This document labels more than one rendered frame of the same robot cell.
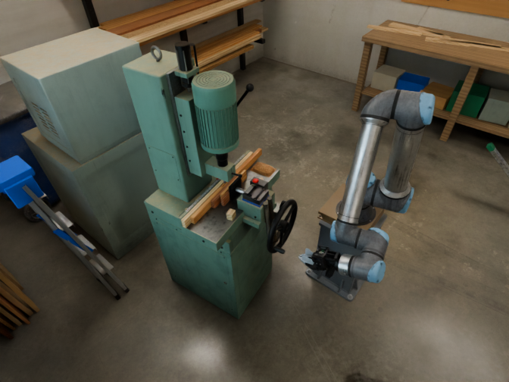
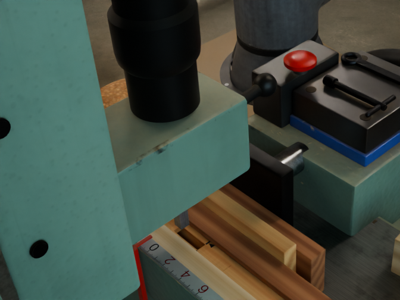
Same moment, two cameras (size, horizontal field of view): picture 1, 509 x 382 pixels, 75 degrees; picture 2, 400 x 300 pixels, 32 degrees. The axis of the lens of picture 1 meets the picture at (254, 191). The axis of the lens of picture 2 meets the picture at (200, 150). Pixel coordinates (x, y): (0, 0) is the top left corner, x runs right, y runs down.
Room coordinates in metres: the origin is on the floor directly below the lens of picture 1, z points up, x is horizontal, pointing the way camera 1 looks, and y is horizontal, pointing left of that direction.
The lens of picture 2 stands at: (1.11, 0.54, 1.36)
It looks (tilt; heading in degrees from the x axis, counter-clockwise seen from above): 39 degrees down; 290
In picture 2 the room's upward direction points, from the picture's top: 6 degrees counter-clockwise
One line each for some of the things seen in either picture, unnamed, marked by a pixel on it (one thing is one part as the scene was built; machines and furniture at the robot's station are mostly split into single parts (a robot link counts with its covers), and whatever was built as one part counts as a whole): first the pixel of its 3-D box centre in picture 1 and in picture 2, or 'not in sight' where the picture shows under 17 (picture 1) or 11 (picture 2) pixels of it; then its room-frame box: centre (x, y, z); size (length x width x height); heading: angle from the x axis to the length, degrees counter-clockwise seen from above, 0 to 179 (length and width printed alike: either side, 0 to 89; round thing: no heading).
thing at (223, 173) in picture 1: (220, 169); (150, 163); (1.28, 0.17, 1.03); 0.14 x 0.07 x 0.09; 57
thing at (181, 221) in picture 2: not in sight; (179, 202); (1.27, 0.15, 0.97); 0.01 x 0.01 x 0.05; 57
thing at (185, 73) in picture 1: (184, 64); not in sight; (1.35, 0.27, 1.54); 0.08 x 0.08 x 0.17; 57
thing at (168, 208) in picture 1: (210, 201); not in sight; (1.34, 0.25, 0.76); 0.57 x 0.45 x 0.09; 57
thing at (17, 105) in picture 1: (26, 152); not in sight; (2.23, 1.85, 0.48); 0.64 x 0.54 x 0.97; 142
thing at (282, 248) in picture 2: (234, 186); (201, 206); (1.27, 0.10, 0.93); 0.22 x 0.01 x 0.06; 147
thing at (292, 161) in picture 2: (240, 190); (274, 172); (1.21, 0.07, 0.95); 0.09 x 0.07 x 0.09; 147
